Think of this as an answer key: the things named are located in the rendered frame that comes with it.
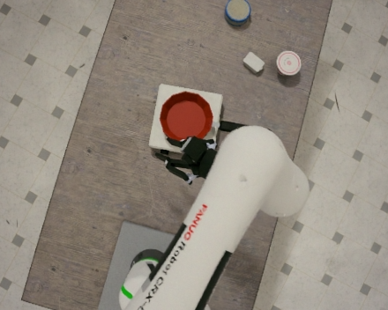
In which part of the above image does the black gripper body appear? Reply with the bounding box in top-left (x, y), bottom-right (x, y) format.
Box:
top-left (190, 149), bottom-right (220, 180)

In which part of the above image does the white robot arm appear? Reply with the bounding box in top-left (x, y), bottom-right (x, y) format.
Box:
top-left (119, 127), bottom-right (310, 310)

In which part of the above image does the red frying pan with black handle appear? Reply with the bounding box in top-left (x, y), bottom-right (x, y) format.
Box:
top-left (160, 91), bottom-right (254, 141)

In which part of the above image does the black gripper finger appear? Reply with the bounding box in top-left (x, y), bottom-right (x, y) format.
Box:
top-left (155, 152), bottom-right (200, 185)
top-left (167, 137), bottom-right (218, 150)

